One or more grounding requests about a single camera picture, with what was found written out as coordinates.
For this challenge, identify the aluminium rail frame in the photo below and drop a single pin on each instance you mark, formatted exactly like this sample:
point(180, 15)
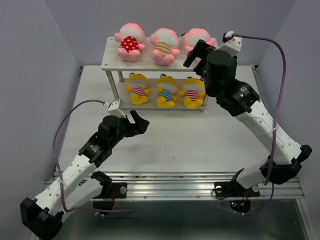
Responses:
point(181, 155)

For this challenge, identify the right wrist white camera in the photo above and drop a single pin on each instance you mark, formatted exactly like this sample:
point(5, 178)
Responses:
point(232, 46)

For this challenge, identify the yellow plush blue stripes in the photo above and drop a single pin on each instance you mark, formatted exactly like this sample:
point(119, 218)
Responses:
point(167, 88)

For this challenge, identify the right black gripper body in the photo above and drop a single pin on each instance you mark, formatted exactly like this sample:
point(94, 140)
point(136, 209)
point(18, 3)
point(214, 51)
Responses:
point(210, 90)

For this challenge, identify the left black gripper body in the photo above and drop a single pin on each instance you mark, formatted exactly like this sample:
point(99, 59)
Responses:
point(126, 129)

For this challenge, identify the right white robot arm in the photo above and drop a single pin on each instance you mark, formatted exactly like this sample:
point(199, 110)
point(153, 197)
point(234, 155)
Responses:
point(285, 155)

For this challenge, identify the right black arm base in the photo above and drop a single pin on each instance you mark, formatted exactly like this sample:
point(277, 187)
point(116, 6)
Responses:
point(229, 189)

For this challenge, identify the wrist white camera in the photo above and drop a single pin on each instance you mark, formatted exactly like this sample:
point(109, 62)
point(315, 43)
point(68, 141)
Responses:
point(115, 108)
point(232, 46)

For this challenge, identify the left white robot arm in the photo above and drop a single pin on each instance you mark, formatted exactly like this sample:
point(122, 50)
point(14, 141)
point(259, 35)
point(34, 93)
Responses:
point(45, 214)

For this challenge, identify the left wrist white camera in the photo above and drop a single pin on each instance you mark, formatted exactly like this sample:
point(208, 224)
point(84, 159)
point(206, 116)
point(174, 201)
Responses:
point(115, 108)

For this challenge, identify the pink plush red polka-dot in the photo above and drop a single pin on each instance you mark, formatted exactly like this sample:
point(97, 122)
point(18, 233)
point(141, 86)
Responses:
point(131, 38)

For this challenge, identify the pink plush orange stripes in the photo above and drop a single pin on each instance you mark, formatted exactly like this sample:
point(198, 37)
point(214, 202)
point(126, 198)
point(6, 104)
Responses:
point(165, 46)

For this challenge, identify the yellow plush pink stripes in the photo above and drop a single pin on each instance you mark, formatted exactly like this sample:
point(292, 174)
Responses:
point(192, 92)
point(138, 87)

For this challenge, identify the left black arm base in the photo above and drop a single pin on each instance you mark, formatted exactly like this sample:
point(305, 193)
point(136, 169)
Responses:
point(113, 190)

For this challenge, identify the white two-tier shelf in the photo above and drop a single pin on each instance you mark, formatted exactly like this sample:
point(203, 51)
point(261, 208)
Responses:
point(117, 72)

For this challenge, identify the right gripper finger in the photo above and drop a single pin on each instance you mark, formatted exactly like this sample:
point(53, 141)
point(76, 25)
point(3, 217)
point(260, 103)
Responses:
point(200, 50)
point(200, 68)

